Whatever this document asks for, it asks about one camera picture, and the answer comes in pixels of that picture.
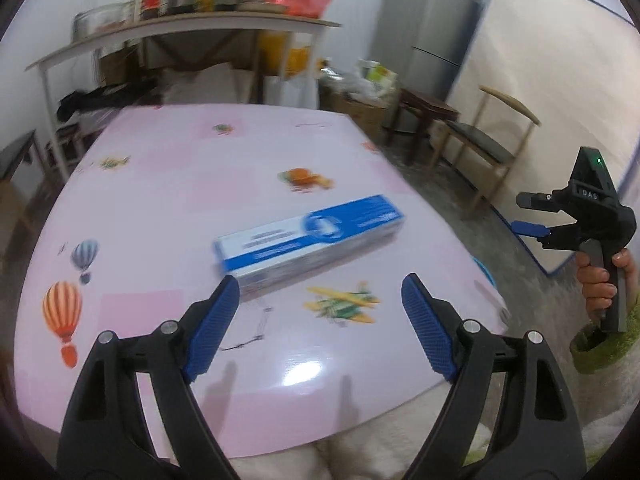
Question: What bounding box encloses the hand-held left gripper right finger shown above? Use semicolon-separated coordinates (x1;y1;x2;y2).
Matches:
401;272;586;480

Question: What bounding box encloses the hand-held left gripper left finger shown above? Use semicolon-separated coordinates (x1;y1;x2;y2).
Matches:
56;274;241;480

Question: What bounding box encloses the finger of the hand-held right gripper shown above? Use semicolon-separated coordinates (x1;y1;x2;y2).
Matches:
511;220;553;240
516;191;556;211

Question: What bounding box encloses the blue plastic basket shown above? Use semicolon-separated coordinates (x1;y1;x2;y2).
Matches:
472;256;497;288

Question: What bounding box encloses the blue and white box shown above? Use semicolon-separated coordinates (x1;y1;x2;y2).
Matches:
212;194;406;303

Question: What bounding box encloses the person's right hand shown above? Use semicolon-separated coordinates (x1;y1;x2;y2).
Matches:
575;249;637;322

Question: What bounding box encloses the wooden chair with grey seat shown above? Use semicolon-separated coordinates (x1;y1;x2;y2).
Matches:
430;85;543;221

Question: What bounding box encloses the white mattress with blue edge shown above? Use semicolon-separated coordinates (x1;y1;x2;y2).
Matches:
445;0;640;277

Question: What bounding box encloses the dark wooden stool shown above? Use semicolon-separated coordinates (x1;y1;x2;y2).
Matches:
382;87;461;166

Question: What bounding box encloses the cardboard box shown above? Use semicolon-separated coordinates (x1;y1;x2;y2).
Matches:
320;87;396;143

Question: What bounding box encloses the white plastic bag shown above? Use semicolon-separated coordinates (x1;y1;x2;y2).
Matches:
320;57;401;101

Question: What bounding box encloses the grey fridge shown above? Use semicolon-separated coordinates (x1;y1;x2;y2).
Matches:
367;0;486;106

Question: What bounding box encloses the white pillow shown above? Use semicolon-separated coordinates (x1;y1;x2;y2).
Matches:
160;62;256;106

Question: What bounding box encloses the white paper bag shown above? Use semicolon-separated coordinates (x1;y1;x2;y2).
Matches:
263;75;321;111

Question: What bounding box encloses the black clothing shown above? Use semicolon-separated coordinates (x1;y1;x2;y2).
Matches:
56;80;161;121

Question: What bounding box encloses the wooden chair with black seat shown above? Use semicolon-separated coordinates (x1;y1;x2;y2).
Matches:
0;129;51;241

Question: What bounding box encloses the brown carton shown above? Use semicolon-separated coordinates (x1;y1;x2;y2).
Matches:
97;47;146;86

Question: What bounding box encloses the yellow plastic bag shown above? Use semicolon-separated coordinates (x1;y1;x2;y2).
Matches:
260;30;316;81

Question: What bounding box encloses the white long desk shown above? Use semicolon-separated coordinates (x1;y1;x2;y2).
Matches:
25;15;343;181

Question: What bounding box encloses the glass bowl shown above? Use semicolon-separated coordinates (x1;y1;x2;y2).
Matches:
72;2;133;43

